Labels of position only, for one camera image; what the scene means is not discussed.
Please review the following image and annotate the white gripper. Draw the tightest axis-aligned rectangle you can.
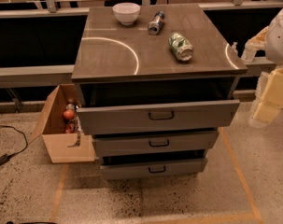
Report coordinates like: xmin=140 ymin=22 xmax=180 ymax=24
xmin=241 ymin=26 xmax=283 ymax=129

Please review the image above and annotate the grey bottom drawer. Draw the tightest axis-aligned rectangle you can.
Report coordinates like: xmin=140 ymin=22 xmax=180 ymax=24
xmin=100 ymin=158 xmax=207 ymax=180

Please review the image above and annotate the grey drawer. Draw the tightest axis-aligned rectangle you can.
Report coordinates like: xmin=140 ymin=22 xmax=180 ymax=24
xmin=100 ymin=158 xmax=207 ymax=180
xmin=92 ymin=129 xmax=219 ymax=157
xmin=78 ymin=100 xmax=240 ymax=135

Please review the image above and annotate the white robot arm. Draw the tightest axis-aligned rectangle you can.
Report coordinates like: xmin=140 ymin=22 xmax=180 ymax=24
xmin=241 ymin=8 xmax=283 ymax=128

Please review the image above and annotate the grey top drawer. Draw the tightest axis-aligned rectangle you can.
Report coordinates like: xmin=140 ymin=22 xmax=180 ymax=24
xmin=78 ymin=100 xmax=240 ymax=135

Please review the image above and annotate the grey middle drawer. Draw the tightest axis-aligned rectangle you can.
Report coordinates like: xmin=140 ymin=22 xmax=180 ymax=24
xmin=92 ymin=129 xmax=219 ymax=157

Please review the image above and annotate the grey drawer cabinet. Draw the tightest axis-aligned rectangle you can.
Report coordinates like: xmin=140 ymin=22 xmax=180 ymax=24
xmin=71 ymin=3 xmax=248 ymax=161

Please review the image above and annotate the open cardboard box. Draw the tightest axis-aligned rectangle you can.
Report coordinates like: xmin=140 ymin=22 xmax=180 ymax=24
xmin=30 ymin=84 xmax=95 ymax=163

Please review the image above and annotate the small clear spray bottle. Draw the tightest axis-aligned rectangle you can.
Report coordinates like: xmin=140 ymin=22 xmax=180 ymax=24
xmin=232 ymin=42 xmax=238 ymax=55

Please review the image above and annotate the green white soda can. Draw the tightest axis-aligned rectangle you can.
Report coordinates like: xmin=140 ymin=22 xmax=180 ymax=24
xmin=168 ymin=32 xmax=193 ymax=62

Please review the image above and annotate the blue silver slim can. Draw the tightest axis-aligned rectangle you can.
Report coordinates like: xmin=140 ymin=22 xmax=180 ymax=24
xmin=148 ymin=10 xmax=164 ymax=35

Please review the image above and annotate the white ceramic bowl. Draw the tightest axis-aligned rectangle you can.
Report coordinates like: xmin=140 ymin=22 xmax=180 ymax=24
xmin=112 ymin=3 xmax=141 ymax=25

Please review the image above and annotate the red snack packet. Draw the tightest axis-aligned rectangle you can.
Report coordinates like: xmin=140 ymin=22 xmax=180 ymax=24
xmin=64 ymin=122 xmax=75 ymax=133

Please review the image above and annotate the red round fruit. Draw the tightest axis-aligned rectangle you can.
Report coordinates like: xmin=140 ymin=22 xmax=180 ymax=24
xmin=64 ymin=109 xmax=75 ymax=120

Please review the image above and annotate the black power cable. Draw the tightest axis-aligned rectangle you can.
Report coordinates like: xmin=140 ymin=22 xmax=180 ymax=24
xmin=0 ymin=122 xmax=29 ymax=170

